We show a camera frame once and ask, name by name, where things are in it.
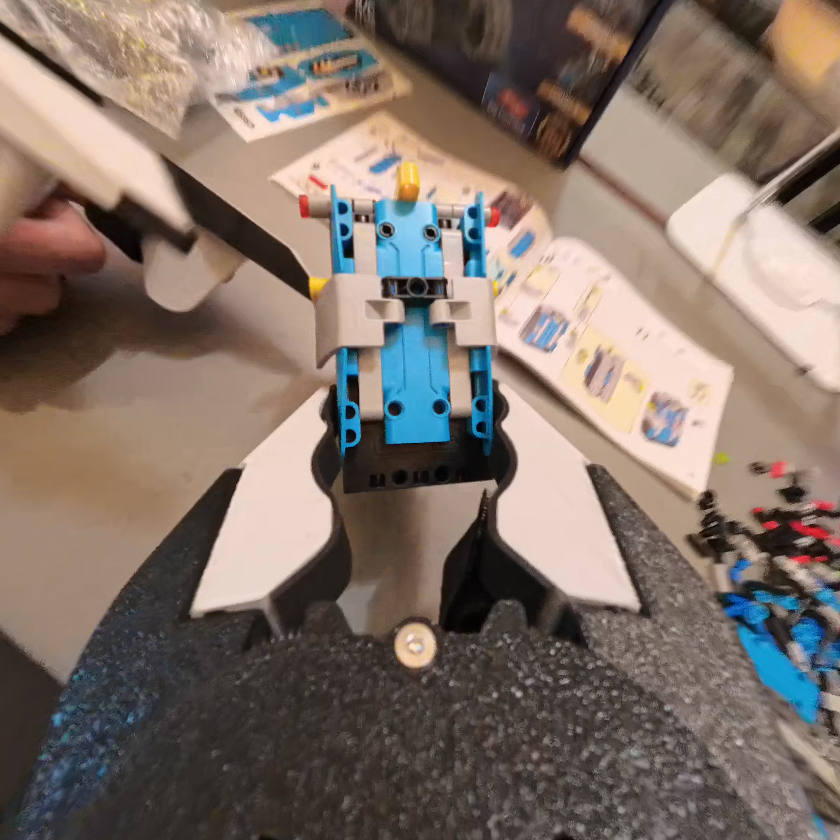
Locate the blue sticker sheet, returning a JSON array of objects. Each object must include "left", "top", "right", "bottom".
[{"left": 212, "top": 5, "right": 414, "bottom": 144}]

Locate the person's left hand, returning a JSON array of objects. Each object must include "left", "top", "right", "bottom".
[{"left": 0, "top": 197, "right": 107, "bottom": 337}]

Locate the instruction booklet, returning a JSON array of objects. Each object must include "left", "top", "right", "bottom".
[{"left": 268, "top": 110, "right": 736, "bottom": 501}]

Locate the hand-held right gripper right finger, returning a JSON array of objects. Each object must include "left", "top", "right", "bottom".
[{"left": 438, "top": 382, "right": 644, "bottom": 642}]

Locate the white book stand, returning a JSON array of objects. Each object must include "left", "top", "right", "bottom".
[{"left": 665, "top": 125, "right": 840, "bottom": 396}]

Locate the pile of toy brick pieces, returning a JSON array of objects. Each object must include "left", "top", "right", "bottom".
[{"left": 684, "top": 449, "right": 840, "bottom": 795}]

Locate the dark printed toy set box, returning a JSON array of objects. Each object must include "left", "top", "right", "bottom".
[{"left": 340, "top": 0, "right": 678, "bottom": 169}]

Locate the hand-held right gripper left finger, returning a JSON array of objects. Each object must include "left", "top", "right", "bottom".
[{"left": 189, "top": 386, "right": 353, "bottom": 642}]

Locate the clear plastic bag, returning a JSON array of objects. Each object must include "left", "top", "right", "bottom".
[{"left": 0, "top": 0, "right": 278, "bottom": 140}]

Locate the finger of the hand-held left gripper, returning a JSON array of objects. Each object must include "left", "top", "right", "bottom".
[
  {"left": 0, "top": 36, "right": 314, "bottom": 301},
  {"left": 140, "top": 231, "right": 242, "bottom": 314}
]

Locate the grey blue toy brick model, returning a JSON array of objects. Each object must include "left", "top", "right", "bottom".
[{"left": 297, "top": 159, "right": 511, "bottom": 496}]

